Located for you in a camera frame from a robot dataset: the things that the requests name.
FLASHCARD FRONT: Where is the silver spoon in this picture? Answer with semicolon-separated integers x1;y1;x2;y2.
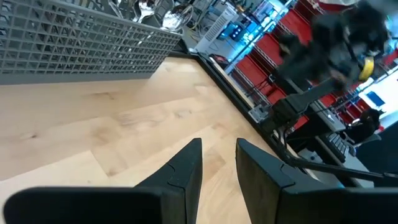
161;3;194;32

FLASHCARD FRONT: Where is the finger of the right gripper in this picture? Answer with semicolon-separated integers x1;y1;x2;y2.
278;33;307;60
276;58;312;80

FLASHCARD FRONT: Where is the silver laptop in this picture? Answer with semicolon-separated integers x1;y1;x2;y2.
309;99;346;133

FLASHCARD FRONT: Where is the grey mesh cutlery basket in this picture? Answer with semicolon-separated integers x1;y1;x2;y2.
0;0;183;85

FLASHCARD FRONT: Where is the white perforated computer case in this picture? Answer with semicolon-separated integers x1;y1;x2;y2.
195;5;239;58

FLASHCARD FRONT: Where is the black office chair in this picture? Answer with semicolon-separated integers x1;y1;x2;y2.
354;120;398;175

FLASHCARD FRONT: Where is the silver mounting bracket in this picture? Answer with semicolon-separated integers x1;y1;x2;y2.
248;104;270;124

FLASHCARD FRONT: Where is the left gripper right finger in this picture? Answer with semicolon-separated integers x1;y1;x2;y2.
236;138;398;224

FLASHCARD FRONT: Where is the blue lit electronic device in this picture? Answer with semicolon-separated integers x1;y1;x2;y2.
217;22;244;41

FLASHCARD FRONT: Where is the black aluminium table frame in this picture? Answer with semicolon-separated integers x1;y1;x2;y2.
167;49;398;187

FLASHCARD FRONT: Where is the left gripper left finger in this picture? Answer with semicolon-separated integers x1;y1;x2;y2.
3;138;203;224

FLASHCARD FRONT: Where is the black computer keyboard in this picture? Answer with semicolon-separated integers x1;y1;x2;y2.
323;132;351;163

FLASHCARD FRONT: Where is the bright computer monitor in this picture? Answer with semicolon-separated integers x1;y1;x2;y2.
357;70;398;114

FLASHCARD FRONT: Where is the person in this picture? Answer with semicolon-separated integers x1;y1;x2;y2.
341;108;384;146

